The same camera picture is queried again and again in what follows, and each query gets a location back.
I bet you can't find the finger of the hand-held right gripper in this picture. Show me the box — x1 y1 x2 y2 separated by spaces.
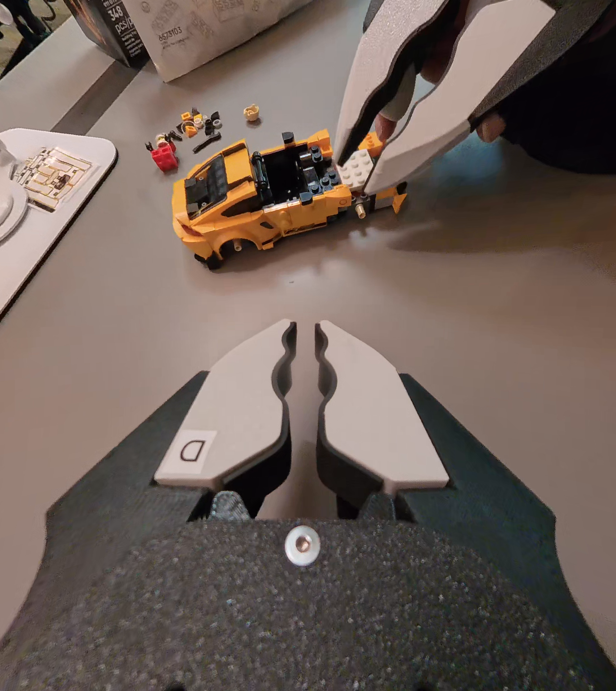
336 0 451 165
363 0 558 196

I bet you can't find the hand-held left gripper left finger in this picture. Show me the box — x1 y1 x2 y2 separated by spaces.
154 319 298 512

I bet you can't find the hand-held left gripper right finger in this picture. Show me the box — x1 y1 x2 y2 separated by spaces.
315 320 450 509

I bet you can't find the yellow lego car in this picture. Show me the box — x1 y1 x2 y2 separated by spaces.
172 130 408 271

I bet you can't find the person's right forearm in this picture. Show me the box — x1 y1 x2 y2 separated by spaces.
494 0 616 175

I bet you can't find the pile of small lego pieces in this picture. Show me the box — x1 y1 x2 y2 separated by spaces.
178 105 225 142

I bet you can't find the red lego minifigure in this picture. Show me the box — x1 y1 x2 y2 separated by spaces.
145 130 180 175

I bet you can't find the black lego box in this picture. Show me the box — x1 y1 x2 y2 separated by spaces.
62 0 152 68

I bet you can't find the lego sticker sheet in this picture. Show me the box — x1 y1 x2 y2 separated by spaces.
12 146 99 215

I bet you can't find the person's right hand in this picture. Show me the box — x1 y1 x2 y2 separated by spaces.
375 0 507 144

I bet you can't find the white printed paper bag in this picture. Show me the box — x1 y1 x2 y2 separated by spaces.
123 0 316 84

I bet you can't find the white book stand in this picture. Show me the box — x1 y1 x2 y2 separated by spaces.
0 100 120 352

